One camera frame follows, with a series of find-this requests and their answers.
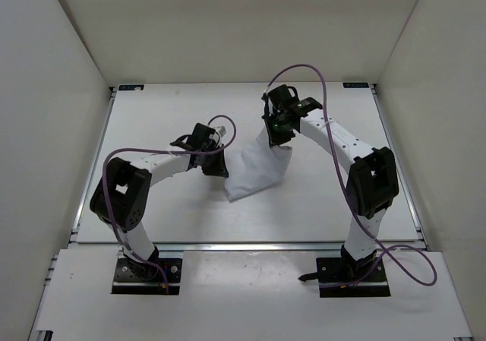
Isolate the white skirt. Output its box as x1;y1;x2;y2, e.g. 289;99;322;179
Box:
224;128;292;202

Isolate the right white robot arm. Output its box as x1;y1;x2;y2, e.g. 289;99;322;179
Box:
262;84;399;281

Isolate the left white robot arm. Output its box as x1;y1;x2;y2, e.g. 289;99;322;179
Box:
90;123;229;280

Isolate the right blue corner label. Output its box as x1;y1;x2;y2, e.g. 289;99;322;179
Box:
342;82;369;89

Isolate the blue corner label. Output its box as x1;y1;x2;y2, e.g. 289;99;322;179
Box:
342;82;369;89
118;84;144;91

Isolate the left blue corner label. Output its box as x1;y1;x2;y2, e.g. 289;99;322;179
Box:
118;84;144;91

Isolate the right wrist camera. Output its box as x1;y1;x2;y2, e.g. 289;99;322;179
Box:
261;87;271;116

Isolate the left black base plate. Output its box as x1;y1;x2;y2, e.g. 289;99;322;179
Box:
111;251;183;295

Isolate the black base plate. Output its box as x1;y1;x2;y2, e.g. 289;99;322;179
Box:
111;251;183;295
298;257;391;298

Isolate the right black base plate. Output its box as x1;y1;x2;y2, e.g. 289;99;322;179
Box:
298;257;391;298

